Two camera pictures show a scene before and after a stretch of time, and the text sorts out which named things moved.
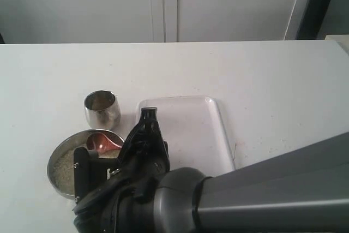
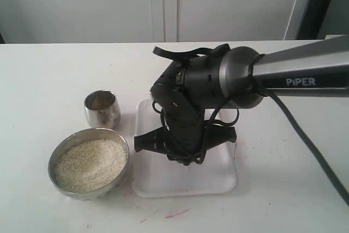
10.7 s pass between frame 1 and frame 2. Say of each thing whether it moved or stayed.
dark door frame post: stayed
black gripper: moved
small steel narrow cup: stayed
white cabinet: stayed
